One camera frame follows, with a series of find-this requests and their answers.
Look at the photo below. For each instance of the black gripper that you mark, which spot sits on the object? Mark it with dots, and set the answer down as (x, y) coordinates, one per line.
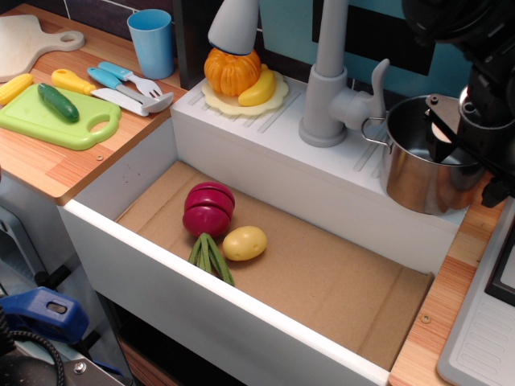
(458, 124)

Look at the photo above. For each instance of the stainless steel pot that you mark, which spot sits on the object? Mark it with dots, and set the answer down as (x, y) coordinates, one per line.
(408, 174)

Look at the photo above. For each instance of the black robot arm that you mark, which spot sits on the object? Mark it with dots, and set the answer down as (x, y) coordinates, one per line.
(484, 32)

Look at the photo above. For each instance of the white toy sink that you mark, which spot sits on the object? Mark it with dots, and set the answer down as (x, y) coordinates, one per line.
(335, 189)

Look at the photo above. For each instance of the grey toy faucet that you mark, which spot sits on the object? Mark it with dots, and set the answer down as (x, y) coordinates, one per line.
(331, 107)

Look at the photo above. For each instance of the brown cardboard sheet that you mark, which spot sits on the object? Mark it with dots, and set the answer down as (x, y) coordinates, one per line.
(354, 297)

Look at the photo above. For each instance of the yellow toy banana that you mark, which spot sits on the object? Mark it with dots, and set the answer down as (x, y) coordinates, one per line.
(261, 91)

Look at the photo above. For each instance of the grey toy stove top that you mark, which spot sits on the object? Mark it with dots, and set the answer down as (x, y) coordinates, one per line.
(480, 347)

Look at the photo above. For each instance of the cream scalloped toy plate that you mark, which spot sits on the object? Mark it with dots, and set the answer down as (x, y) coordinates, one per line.
(229, 105)

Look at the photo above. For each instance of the yellow toy potato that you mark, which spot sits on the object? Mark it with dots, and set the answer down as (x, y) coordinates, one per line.
(244, 243)

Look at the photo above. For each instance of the orange toy pumpkin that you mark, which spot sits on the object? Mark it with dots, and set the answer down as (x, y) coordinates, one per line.
(231, 75)

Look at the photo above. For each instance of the wooden countertop right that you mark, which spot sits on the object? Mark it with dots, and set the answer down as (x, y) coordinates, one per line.
(417, 361)

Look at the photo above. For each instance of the wooden countertop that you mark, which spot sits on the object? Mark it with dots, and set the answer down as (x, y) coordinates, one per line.
(53, 171)
(417, 361)

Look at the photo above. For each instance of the purple toy beet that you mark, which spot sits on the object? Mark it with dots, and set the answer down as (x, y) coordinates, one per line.
(207, 213)

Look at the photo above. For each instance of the blue plastic cup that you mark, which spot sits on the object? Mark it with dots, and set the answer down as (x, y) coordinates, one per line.
(152, 36)

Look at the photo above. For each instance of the green toy cucumber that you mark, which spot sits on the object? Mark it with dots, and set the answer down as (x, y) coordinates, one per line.
(58, 102)

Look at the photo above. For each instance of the green plastic cutting board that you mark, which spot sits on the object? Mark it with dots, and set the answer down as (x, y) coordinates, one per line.
(28, 114)

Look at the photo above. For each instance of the wooden countertop left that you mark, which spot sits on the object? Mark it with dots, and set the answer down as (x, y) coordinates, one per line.
(53, 171)

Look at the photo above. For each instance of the wooden cutting board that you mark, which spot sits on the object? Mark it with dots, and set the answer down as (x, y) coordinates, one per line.
(23, 42)

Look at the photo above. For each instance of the blue clamp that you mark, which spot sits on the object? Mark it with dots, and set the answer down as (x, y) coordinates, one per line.
(47, 313)

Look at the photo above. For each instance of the yellow toy corn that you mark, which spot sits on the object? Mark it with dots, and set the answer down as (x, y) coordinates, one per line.
(14, 87)

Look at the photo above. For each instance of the blue handled toy spatula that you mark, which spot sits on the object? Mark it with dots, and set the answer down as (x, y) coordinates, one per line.
(149, 104)

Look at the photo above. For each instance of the blue handled toy fork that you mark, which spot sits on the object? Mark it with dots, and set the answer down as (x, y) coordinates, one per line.
(146, 87)

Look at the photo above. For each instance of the yellow handled toy knife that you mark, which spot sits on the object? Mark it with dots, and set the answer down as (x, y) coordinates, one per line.
(66, 79)

